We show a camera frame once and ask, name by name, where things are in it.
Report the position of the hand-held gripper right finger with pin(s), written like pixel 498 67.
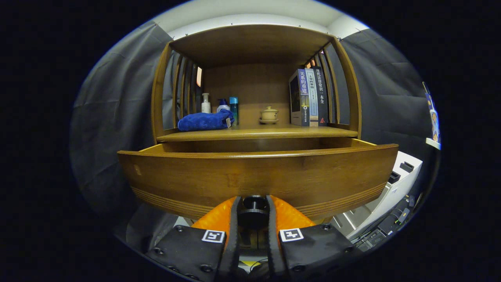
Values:
pixel 317 250

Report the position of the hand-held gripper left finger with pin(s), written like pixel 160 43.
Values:
pixel 188 250

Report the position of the black drawer knob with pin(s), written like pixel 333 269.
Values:
pixel 253 213

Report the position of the wooden drawer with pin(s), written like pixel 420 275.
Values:
pixel 254 176

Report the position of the wooden countertop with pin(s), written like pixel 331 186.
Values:
pixel 254 132

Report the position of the wooden cabinet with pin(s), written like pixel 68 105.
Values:
pixel 250 43

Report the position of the black floor device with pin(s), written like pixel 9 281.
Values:
pixel 385 229

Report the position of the white box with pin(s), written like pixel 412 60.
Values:
pixel 391 192

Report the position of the blue towel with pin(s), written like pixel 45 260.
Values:
pixel 203 121

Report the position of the beige lidded teacup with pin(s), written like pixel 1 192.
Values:
pixel 269 114

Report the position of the white pump bottle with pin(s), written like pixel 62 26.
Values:
pixel 206 106

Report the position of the white bottle with blue cap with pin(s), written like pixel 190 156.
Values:
pixel 223 106

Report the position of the teal can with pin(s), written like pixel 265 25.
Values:
pixel 234 107

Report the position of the pale grey book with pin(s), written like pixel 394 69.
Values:
pixel 312 98

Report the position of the white shelf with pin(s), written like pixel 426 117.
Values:
pixel 432 143

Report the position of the blue gold-dotted paper bag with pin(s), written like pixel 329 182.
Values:
pixel 429 100

